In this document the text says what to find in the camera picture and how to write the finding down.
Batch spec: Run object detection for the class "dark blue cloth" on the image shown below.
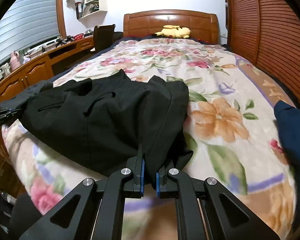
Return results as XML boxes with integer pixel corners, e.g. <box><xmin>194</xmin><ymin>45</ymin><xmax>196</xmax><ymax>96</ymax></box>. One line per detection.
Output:
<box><xmin>274</xmin><ymin>100</ymin><xmax>300</xmax><ymax>173</ymax></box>

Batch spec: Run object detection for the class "floral blanket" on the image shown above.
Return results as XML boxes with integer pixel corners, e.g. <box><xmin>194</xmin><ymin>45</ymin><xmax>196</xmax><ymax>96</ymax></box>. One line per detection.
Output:
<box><xmin>1</xmin><ymin>39</ymin><xmax>298</xmax><ymax>240</ymax></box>

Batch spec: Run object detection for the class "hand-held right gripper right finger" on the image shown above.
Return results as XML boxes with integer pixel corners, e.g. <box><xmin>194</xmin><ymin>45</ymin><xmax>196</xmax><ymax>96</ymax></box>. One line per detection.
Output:
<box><xmin>156</xmin><ymin>167</ymin><xmax>282</xmax><ymax>240</ymax></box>

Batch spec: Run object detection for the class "black coat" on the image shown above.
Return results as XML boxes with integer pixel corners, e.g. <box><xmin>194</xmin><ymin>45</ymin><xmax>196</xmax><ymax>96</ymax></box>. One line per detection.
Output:
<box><xmin>0</xmin><ymin>69</ymin><xmax>194</xmax><ymax>188</ymax></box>

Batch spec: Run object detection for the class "pink plush toy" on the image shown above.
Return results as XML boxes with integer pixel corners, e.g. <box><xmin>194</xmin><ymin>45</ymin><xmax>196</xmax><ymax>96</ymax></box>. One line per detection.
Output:
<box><xmin>10</xmin><ymin>51</ymin><xmax>22</xmax><ymax>71</ymax></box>

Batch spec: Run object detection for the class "wooden desk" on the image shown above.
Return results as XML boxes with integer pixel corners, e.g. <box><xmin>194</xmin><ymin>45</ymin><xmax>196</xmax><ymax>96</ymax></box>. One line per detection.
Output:
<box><xmin>0</xmin><ymin>36</ymin><xmax>96</xmax><ymax>105</ymax></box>

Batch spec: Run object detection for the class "white wall shelf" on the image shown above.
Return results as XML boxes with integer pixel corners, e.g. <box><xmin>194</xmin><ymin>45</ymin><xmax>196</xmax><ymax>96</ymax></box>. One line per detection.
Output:
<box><xmin>75</xmin><ymin>0</ymin><xmax>108</xmax><ymax>19</ymax></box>

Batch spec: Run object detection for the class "yellow plush toy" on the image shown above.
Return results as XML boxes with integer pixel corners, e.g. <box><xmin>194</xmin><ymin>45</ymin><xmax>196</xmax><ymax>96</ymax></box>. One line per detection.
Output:
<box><xmin>154</xmin><ymin>25</ymin><xmax>192</xmax><ymax>39</ymax></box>

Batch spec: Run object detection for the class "wooden louvered wardrobe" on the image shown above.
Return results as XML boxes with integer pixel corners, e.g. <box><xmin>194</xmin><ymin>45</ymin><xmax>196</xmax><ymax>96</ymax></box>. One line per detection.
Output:
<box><xmin>222</xmin><ymin>0</ymin><xmax>300</xmax><ymax>110</ymax></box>

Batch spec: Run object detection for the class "black device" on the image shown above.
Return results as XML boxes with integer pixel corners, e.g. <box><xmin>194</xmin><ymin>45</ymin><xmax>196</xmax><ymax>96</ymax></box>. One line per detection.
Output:
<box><xmin>55</xmin><ymin>36</ymin><xmax>76</xmax><ymax>46</ymax></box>

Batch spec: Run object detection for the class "wooden window frame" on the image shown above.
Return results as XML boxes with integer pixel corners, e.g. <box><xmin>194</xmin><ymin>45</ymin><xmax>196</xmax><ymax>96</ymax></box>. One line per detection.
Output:
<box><xmin>56</xmin><ymin>0</ymin><xmax>67</xmax><ymax>38</ymax></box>

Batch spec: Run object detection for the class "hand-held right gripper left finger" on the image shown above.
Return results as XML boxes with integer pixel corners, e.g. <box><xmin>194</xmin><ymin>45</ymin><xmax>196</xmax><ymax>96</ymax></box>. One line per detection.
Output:
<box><xmin>19</xmin><ymin>144</ymin><xmax>147</xmax><ymax>240</ymax></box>

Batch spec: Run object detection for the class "grey window blind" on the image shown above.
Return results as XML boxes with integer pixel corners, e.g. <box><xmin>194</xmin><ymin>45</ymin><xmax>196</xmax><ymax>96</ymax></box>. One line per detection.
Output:
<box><xmin>0</xmin><ymin>0</ymin><xmax>61</xmax><ymax>72</ymax></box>

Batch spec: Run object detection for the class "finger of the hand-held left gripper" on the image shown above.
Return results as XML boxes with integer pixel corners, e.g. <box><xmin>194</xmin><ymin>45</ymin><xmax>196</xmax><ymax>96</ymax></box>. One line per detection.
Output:
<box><xmin>0</xmin><ymin>107</ymin><xmax>24</xmax><ymax>117</ymax></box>
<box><xmin>0</xmin><ymin>115</ymin><xmax>17</xmax><ymax>128</ymax></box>

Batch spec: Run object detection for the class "wooden headboard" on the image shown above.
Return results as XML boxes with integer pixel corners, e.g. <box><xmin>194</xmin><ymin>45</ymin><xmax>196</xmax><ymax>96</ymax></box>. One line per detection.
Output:
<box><xmin>123</xmin><ymin>9</ymin><xmax>220</xmax><ymax>44</ymax></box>

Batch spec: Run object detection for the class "navy blue bed sheet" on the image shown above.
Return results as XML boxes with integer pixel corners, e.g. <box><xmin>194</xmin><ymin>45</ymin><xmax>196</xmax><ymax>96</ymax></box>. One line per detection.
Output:
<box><xmin>50</xmin><ymin>36</ymin><xmax>127</xmax><ymax>80</ymax></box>

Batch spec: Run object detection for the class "dark chair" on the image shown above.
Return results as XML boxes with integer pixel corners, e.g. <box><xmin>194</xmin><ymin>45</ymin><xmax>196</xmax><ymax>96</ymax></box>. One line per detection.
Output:
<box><xmin>92</xmin><ymin>24</ymin><xmax>123</xmax><ymax>53</ymax></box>

